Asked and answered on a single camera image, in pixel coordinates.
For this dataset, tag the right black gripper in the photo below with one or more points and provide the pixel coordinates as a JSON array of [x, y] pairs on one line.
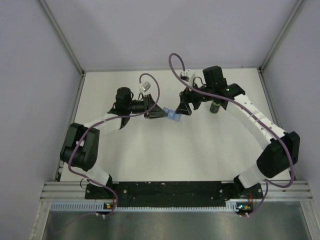
[[186, 97]]

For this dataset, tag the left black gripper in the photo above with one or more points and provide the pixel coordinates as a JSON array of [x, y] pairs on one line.
[[155, 112]]

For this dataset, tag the blue pill organizer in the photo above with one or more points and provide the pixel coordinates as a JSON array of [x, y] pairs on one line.
[[172, 115]]

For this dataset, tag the green pill bottle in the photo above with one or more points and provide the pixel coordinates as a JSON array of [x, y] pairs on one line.
[[214, 107]]

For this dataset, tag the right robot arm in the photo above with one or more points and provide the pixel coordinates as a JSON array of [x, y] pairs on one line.
[[280, 149]]

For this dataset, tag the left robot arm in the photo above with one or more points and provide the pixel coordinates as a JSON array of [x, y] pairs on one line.
[[80, 147]]

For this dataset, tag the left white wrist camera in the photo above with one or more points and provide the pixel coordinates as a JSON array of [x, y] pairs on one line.
[[144, 87]]

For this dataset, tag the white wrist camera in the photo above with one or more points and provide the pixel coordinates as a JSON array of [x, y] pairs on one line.
[[188, 76], [144, 87]]

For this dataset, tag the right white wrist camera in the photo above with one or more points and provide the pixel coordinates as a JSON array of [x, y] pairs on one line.
[[188, 76]]

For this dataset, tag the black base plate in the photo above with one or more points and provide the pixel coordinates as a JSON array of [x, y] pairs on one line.
[[181, 193]]

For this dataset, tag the grey cable duct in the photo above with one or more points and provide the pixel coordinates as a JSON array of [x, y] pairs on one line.
[[105, 207]]

